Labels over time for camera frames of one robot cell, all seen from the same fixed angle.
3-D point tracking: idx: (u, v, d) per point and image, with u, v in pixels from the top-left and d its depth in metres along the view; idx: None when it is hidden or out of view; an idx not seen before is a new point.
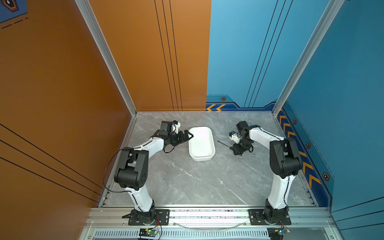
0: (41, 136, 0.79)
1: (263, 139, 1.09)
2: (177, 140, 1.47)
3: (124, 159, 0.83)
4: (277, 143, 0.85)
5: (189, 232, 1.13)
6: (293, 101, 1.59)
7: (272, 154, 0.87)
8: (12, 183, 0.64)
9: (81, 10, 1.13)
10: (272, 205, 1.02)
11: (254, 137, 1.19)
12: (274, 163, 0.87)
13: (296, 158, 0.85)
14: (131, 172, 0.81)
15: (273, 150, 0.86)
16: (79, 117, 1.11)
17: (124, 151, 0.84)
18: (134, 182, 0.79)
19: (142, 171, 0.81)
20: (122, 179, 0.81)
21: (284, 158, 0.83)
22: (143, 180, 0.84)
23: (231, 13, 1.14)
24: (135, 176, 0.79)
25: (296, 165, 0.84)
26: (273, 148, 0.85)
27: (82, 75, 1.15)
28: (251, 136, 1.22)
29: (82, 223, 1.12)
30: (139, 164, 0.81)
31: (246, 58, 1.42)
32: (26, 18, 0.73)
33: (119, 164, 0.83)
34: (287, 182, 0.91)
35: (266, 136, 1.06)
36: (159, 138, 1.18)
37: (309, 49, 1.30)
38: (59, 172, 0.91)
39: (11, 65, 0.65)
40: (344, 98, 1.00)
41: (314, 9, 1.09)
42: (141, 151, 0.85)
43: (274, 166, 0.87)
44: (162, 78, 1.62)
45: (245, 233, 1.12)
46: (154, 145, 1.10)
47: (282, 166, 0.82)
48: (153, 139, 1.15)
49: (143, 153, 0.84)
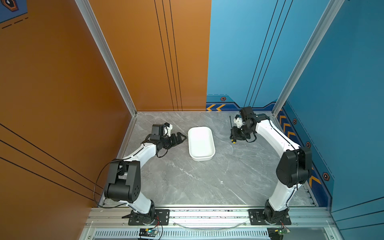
0: (41, 136, 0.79)
1: (273, 141, 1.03)
2: (170, 143, 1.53)
3: (114, 172, 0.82)
4: (290, 154, 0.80)
5: (189, 232, 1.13)
6: (292, 101, 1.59)
7: (283, 165, 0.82)
8: (13, 183, 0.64)
9: (81, 10, 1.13)
10: (274, 207, 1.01)
11: (262, 132, 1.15)
12: (282, 172, 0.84)
13: (307, 170, 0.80)
14: (123, 185, 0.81)
15: (284, 160, 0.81)
16: (79, 117, 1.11)
17: (113, 163, 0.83)
18: (127, 196, 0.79)
19: (134, 184, 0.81)
20: (113, 194, 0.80)
21: (294, 171, 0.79)
22: (136, 193, 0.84)
23: (231, 13, 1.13)
24: (127, 190, 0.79)
25: (305, 176, 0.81)
26: (285, 159, 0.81)
27: (81, 75, 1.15)
28: (259, 130, 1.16)
29: (82, 223, 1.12)
30: (131, 177, 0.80)
31: (246, 58, 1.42)
32: (26, 17, 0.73)
33: (109, 178, 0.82)
34: (293, 190, 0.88)
35: (278, 140, 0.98)
36: (151, 144, 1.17)
37: (310, 49, 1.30)
38: (59, 172, 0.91)
39: (10, 65, 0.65)
40: (344, 98, 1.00)
41: (314, 9, 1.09)
42: (132, 163, 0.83)
43: (282, 174, 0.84)
44: (162, 78, 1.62)
45: (245, 233, 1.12)
46: (146, 152, 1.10)
47: (291, 177, 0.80)
48: (144, 146, 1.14)
49: (134, 164, 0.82)
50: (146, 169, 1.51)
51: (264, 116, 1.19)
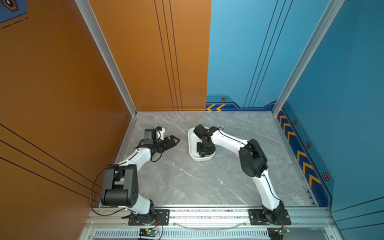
0: (41, 136, 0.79)
1: (228, 144, 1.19)
2: (163, 146, 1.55)
3: (110, 178, 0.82)
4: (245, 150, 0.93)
5: (189, 232, 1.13)
6: (293, 101, 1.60)
7: (243, 161, 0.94)
8: (13, 183, 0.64)
9: (81, 10, 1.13)
10: (269, 207, 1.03)
11: (218, 142, 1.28)
12: (246, 168, 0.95)
13: (261, 156, 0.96)
14: (120, 190, 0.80)
15: (243, 157, 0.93)
16: (79, 118, 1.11)
17: (109, 169, 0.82)
18: (125, 200, 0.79)
19: (132, 187, 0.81)
20: (110, 200, 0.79)
21: (253, 161, 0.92)
22: (134, 197, 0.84)
23: (231, 13, 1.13)
24: (125, 195, 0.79)
25: (262, 161, 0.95)
26: (243, 156, 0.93)
27: (81, 75, 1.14)
28: (214, 141, 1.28)
29: (82, 223, 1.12)
30: (128, 180, 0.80)
31: (247, 58, 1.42)
32: (26, 17, 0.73)
33: (105, 185, 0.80)
34: (265, 178, 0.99)
35: (231, 143, 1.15)
36: (146, 148, 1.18)
37: (310, 48, 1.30)
38: (59, 172, 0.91)
39: (9, 65, 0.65)
40: (345, 97, 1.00)
41: (314, 8, 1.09)
42: (128, 167, 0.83)
43: (247, 169, 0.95)
44: (162, 78, 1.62)
45: (245, 233, 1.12)
46: (141, 157, 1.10)
47: (255, 169, 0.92)
48: (139, 150, 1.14)
49: (130, 168, 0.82)
50: (146, 169, 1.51)
51: (214, 127, 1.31)
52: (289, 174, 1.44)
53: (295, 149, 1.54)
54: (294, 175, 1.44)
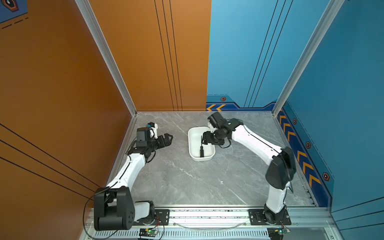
0: (41, 136, 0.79)
1: (256, 148, 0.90)
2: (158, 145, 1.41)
3: (101, 204, 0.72)
4: (278, 160, 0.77)
5: (189, 232, 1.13)
6: (293, 101, 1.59)
7: (273, 172, 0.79)
8: (13, 183, 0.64)
9: (81, 10, 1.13)
10: (273, 210, 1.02)
11: (240, 141, 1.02)
12: (273, 179, 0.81)
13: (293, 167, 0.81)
14: (114, 216, 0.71)
15: (274, 168, 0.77)
16: (79, 118, 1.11)
17: (99, 194, 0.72)
18: (121, 225, 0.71)
19: (127, 212, 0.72)
20: (104, 227, 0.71)
21: (286, 174, 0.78)
22: (130, 219, 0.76)
23: (230, 13, 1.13)
24: (120, 220, 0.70)
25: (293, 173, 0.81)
26: (275, 167, 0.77)
27: (81, 75, 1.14)
28: (234, 136, 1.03)
29: (82, 223, 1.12)
30: (121, 206, 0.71)
31: (247, 58, 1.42)
32: (26, 17, 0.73)
33: (96, 212, 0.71)
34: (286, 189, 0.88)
35: (262, 147, 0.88)
36: (139, 155, 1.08)
37: (310, 48, 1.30)
38: (59, 172, 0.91)
39: (10, 66, 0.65)
40: (345, 97, 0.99)
41: (314, 8, 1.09)
42: (120, 190, 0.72)
43: (273, 180, 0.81)
44: (162, 78, 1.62)
45: (245, 233, 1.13)
46: (135, 169, 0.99)
47: (284, 182, 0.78)
48: (131, 160, 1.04)
49: (122, 192, 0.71)
50: (146, 169, 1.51)
51: (236, 121, 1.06)
52: None
53: (295, 149, 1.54)
54: (294, 175, 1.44)
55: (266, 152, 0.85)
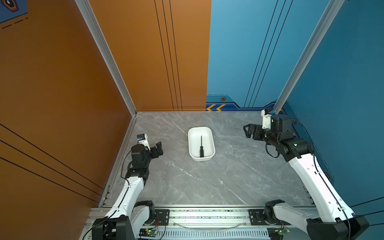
0: (41, 137, 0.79)
1: (319, 195, 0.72)
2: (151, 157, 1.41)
3: (100, 236, 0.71)
4: (341, 227, 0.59)
5: (189, 232, 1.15)
6: (293, 101, 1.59)
7: (323, 232, 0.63)
8: (13, 183, 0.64)
9: (81, 10, 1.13)
10: (277, 213, 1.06)
11: (298, 169, 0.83)
12: (316, 232, 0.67)
13: None
14: None
15: (329, 233, 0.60)
16: (79, 118, 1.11)
17: (98, 226, 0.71)
18: None
19: None
20: None
21: None
22: None
23: (230, 14, 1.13)
24: None
25: None
26: (332, 234, 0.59)
27: (81, 75, 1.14)
28: (293, 161, 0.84)
29: (82, 223, 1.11)
30: (120, 237, 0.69)
31: (247, 58, 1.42)
32: (26, 18, 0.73)
33: None
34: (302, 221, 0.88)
35: (327, 201, 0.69)
36: (137, 178, 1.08)
37: (310, 49, 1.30)
38: (59, 172, 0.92)
39: (10, 65, 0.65)
40: (345, 97, 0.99)
41: (315, 8, 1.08)
42: (120, 220, 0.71)
43: (315, 232, 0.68)
44: (162, 78, 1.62)
45: (245, 233, 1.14)
46: (134, 192, 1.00)
47: None
48: (129, 184, 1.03)
49: (122, 223, 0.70)
50: None
51: (305, 147, 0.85)
52: (289, 174, 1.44)
53: None
54: (294, 175, 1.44)
55: (330, 208, 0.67)
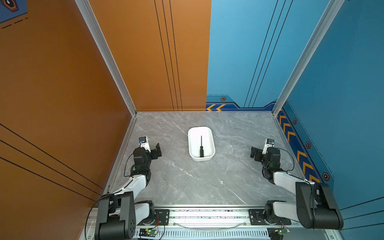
0: (41, 136, 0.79)
1: (288, 182, 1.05)
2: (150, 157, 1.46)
3: (105, 209, 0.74)
4: (305, 184, 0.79)
5: (189, 232, 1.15)
6: (293, 101, 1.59)
7: (300, 199, 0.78)
8: (13, 183, 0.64)
9: (82, 10, 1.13)
10: (275, 210, 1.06)
11: (279, 179, 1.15)
12: (301, 210, 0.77)
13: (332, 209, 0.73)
14: (116, 222, 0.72)
15: (300, 193, 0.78)
16: (79, 118, 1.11)
17: (104, 199, 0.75)
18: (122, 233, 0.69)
19: (129, 217, 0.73)
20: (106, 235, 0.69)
21: (315, 207, 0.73)
22: (132, 228, 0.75)
23: (230, 13, 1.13)
24: (122, 226, 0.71)
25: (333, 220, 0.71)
26: (301, 191, 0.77)
27: (81, 75, 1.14)
28: (275, 181, 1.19)
29: (82, 223, 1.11)
30: (125, 210, 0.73)
31: (247, 58, 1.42)
32: (26, 17, 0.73)
33: (99, 218, 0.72)
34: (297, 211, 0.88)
35: (291, 178, 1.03)
36: (141, 175, 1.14)
37: (310, 48, 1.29)
38: (60, 172, 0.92)
39: (10, 66, 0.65)
40: (345, 97, 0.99)
41: (315, 8, 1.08)
42: (125, 194, 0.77)
43: (303, 214, 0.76)
44: (161, 78, 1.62)
45: (245, 232, 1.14)
46: (137, 184, 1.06)
47: (312, 216, 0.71)
48: (133, 178, 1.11)
49: (127, 195, 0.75)
50: None
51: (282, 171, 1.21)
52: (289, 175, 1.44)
53: (295, 149, 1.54)
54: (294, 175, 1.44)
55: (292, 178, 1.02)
